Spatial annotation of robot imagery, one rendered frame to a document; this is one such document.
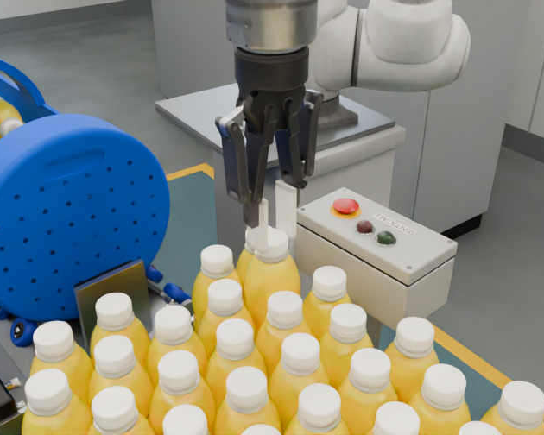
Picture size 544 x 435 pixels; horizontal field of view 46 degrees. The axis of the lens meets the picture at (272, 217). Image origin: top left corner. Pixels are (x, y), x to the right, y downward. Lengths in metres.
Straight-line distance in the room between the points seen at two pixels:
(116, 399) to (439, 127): 2.00
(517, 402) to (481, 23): 1.95
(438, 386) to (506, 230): 2.43
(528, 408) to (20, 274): 0.61
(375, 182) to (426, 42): 0.34
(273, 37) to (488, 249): 2.37
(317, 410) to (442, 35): 0.84
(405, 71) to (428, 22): 0.11
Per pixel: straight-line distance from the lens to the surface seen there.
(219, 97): 1.50
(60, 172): 0.84
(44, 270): 0.89
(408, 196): 2.54
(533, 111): 3.67
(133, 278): 0.89
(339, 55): 1.27
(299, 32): 0.61
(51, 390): 0.65
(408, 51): 1.25
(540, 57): 3.60
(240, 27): 0.62
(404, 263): 0.79
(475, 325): 2.47
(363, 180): 1.39
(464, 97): 2.53
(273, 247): 0.74
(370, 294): 0.84
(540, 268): 2.85
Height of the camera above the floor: 1.56
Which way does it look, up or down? 32 degrees down
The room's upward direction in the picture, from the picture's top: straight up
